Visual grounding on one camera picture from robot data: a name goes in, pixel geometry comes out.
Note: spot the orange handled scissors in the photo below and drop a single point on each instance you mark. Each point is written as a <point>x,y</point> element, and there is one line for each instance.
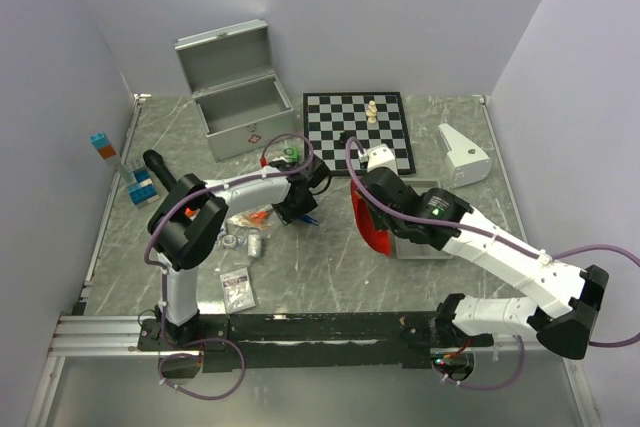
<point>258,217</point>

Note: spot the green plastic clip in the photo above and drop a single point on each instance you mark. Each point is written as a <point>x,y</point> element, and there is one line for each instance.
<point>291,154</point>

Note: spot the bag of cotton swabs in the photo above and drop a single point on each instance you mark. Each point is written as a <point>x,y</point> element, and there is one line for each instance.
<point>240,220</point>

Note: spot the white gauze roll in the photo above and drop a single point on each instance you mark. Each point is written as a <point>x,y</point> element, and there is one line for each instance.
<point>254,244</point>

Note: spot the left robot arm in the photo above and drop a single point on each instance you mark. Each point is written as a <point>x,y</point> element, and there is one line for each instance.
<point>188,222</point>

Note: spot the white gauze pad packet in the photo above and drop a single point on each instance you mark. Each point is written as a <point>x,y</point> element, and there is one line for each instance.
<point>237,291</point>

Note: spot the open metal first aid case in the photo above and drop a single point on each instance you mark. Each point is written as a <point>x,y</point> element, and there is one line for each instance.
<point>240,99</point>

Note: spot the toy brick tower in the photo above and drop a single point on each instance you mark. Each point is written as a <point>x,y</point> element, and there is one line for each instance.
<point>135,175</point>

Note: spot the white plastic wedge housing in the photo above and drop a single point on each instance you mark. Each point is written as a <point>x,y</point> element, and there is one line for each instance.
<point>465,162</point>

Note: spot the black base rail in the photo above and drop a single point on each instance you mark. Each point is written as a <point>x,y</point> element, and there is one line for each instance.
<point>311,340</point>

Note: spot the black grey chessboard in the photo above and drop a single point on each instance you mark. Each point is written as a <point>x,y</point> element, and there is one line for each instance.
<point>327,115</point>

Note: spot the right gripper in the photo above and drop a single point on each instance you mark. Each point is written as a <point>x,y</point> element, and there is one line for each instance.
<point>378,219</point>

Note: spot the medical tape roll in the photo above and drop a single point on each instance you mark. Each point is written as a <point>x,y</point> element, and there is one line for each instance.
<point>230,241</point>

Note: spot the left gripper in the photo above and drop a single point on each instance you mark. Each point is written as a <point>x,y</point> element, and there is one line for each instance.
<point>287,215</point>

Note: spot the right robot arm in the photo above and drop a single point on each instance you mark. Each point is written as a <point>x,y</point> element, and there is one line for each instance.
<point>558,304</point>

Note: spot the red first aid kit pouch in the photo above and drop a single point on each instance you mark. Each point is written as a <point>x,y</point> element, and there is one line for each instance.
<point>378,240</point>

